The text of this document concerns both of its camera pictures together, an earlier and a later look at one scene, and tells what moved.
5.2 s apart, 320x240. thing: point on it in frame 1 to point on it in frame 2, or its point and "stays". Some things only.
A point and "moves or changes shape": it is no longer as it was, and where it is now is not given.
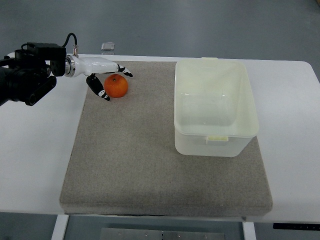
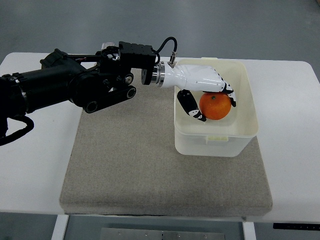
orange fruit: x=116 y=85 moves or changes shape
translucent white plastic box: x=214 y=112 stays
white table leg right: x=249 y=230 stays
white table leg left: x=60 y=227 stays
